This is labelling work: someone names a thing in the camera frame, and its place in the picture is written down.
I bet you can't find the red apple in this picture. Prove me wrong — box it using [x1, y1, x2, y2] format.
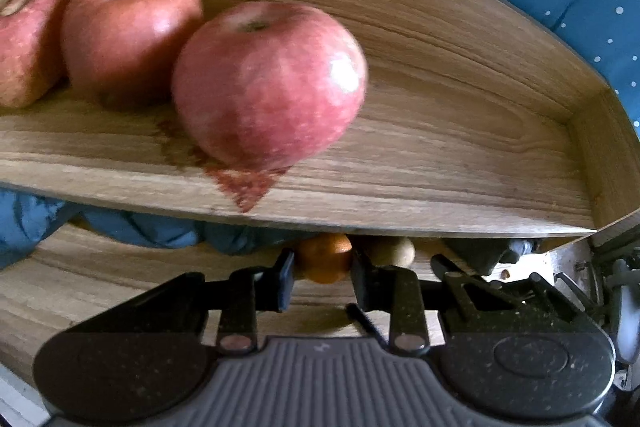
[171, 2, 369, 171]
[61, 0, 205, 108]
[0, 0, 70, 108]

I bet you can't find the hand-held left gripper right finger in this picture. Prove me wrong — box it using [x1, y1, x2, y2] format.
[350, 252, 576, 355]

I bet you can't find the wooden desk shelf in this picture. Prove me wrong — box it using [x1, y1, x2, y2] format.
[0, 0, 640, 238]

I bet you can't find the dark blue cloth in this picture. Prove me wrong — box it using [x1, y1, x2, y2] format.
[0, 189, 541, 273]

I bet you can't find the small tangerine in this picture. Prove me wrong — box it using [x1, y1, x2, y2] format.
[296, 233, 354, 284]

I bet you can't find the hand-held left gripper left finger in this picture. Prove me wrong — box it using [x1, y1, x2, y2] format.
[125, 249, 297, 354]

